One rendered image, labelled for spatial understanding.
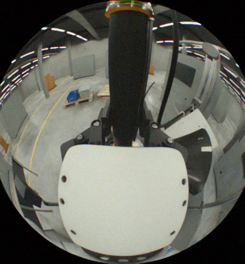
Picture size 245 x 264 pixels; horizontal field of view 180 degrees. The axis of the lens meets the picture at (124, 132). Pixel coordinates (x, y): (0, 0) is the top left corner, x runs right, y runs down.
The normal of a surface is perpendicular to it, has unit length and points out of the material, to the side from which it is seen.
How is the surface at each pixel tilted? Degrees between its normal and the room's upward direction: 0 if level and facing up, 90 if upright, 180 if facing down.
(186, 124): 50
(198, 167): 37
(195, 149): 42
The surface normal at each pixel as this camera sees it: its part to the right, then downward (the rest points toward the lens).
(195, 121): -0.74, -0.44
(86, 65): 0.14, 0.77
